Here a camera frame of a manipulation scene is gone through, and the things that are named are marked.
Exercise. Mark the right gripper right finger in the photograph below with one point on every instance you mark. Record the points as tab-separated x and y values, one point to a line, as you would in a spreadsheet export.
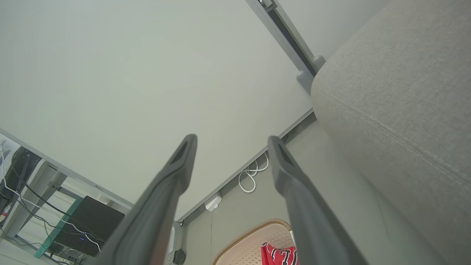
305	213

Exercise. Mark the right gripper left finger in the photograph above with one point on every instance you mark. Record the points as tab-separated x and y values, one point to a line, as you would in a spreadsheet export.
154	206

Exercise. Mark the red jersey with lettering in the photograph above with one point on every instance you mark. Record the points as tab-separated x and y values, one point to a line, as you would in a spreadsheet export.
276	255

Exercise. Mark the grey fabric sofa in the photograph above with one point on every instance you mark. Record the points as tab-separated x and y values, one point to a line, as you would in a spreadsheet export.
404	92

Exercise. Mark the grey partition foot with caster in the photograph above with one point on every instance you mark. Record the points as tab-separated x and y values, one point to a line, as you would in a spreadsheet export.
176	235

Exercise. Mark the black caster wheel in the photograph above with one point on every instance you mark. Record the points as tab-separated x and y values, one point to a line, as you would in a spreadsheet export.
179	257

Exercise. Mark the black computer box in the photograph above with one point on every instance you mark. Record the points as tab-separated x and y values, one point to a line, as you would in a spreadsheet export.
92	224

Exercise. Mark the beige plastic laundry basket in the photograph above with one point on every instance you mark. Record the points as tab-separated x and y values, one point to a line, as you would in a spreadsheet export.
243	246

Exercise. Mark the grey desk leg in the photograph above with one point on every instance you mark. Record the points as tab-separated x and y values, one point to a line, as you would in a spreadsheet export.
36	198

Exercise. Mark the wide white partition panel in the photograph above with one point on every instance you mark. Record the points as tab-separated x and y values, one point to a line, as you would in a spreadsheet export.
128	73

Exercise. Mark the black desk equipment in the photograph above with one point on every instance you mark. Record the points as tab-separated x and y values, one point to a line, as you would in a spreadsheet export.
20	165

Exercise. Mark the narrow white partition panel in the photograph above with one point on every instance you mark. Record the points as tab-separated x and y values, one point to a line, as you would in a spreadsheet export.
323	22

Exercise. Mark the green metal frame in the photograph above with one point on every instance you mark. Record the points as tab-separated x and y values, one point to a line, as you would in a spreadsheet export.
59	228

